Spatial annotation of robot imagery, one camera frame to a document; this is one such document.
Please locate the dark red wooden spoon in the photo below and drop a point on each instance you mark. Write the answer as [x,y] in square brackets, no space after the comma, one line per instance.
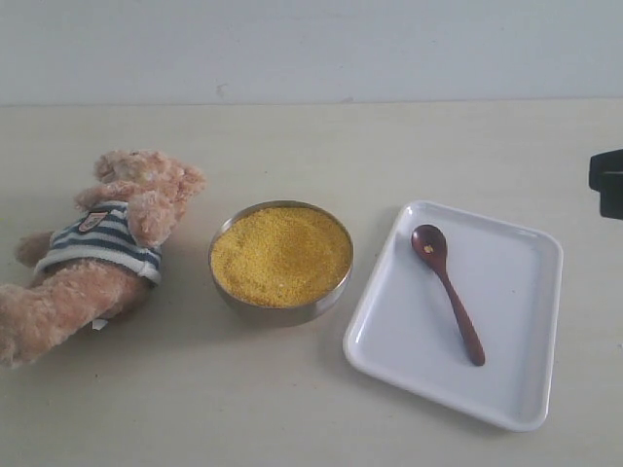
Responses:
[430,244]

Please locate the white rectangular plastic tray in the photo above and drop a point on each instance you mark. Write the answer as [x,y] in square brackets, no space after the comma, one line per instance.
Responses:
[404,333]

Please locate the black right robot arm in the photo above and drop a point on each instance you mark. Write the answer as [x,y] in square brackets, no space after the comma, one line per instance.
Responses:
[605,178]

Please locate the round metal bowl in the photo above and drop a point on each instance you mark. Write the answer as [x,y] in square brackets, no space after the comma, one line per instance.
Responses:
[276,316]

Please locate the yellow millet grains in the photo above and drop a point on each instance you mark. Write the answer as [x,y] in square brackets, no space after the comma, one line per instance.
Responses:
[282,257]

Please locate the beige teddy bear striped shirt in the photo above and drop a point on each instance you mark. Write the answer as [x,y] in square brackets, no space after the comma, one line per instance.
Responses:
[106,262]

